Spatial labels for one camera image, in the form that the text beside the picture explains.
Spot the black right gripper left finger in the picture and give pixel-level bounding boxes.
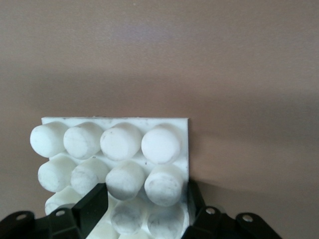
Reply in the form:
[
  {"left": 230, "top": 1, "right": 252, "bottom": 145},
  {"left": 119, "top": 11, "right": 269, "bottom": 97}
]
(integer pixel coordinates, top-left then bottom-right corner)
[{"left": 37, "top": 183, "right": 110, "bottom": 239}]

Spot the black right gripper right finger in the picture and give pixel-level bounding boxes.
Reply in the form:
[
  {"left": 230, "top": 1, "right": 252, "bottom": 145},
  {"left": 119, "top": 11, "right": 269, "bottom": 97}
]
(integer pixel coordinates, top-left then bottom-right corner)
[{"left": 184, "top": 179, "right": 235, "bottom": 239}]

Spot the white studded base plate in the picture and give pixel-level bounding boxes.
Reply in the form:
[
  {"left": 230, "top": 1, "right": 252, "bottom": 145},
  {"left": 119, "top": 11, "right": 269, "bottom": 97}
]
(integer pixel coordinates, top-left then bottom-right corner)
[{"left": 29, "top": 117, "right": 192, "bottom": 239}]

